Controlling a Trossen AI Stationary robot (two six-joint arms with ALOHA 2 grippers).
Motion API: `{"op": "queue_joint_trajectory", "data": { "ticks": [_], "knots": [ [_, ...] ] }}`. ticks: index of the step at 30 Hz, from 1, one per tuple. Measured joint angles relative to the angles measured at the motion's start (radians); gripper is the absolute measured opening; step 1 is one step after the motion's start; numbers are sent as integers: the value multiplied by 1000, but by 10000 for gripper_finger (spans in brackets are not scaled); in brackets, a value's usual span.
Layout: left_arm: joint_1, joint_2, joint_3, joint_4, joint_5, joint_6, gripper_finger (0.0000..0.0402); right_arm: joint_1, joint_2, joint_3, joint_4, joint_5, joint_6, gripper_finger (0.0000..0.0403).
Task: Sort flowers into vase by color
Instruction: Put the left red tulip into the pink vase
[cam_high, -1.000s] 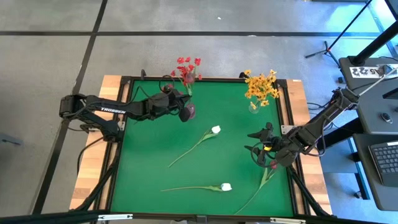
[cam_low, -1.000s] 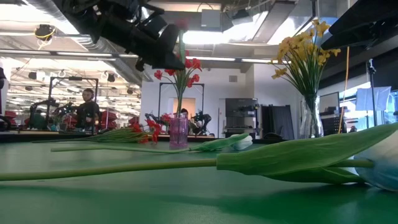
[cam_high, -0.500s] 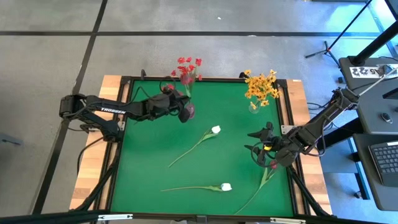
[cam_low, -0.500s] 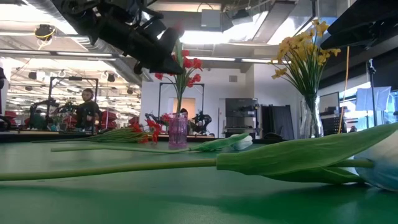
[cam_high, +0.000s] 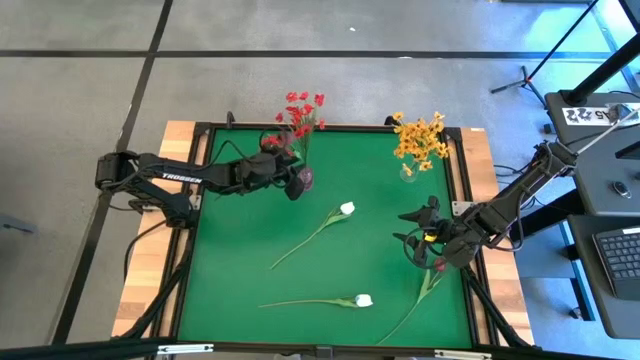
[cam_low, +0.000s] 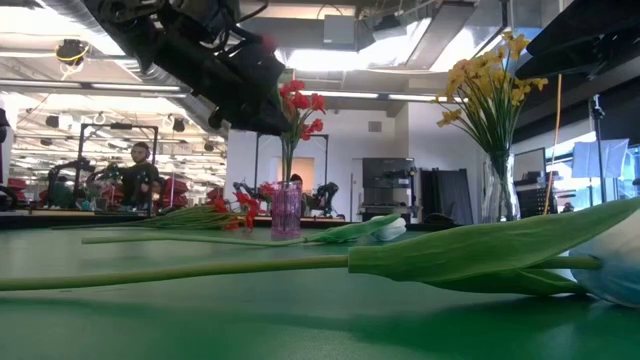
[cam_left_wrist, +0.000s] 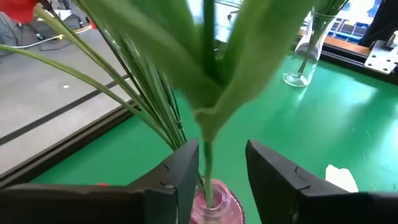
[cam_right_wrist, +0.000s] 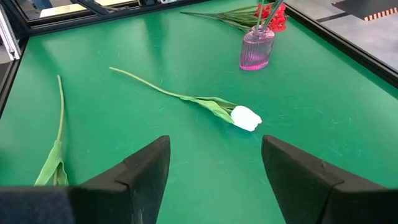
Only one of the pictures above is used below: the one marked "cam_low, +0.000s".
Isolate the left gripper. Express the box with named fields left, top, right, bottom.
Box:
left=164, top=9, right=293, bottom=138

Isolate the red artificial flower bunch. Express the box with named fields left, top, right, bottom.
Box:
left=277, top=79, right=327, bottom=201
left=52, top=192, right=261, bottom=232

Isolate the pink glass vase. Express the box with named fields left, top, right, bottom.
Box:
left=269, top=180, right=304, bottom=239

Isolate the white artificial tulip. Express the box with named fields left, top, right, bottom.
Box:
left=82, top=213, right=407, bottom=248
left=0, top=197, right=640, bottom=309

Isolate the clear glass vase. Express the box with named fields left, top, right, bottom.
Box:
left=481, top=152, right=521, bottom=224

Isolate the black tripod light stand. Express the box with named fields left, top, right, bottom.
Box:
left=588, top=94, right=609, bottom=201

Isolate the white softbox panel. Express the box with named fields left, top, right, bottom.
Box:
left=571, top=138, right=630, bottom=180

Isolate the white framed board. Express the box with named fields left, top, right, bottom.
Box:
left=512, top=147, right=547, bottom=184

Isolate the long ceiling light bar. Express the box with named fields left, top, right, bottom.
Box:
left=0, top=78, right=451, bottom=103

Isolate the black perforated rack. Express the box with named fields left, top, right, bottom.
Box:
left=514, top=172, right=554, bottom=216

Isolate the black cabinet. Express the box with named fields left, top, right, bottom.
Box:
left=361, top=157, right=417, bottom=224

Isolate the dark grey panel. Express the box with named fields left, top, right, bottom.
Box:
left=418, top=168, right=475, bottom=225

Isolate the black ceiling device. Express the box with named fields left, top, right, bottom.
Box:
left=54, top=38, right=92, bottom=69

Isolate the green table mat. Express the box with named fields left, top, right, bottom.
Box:
left=0, top=227, right=640, bottom=360

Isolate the black gantry frame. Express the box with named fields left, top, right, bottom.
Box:
left=78, top=122, right=160, bottom=214
left=254, top=132, right=330, bottom=219

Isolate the silver ventilation duct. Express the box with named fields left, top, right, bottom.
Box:
left=42, top=0, right=231, bottom=136

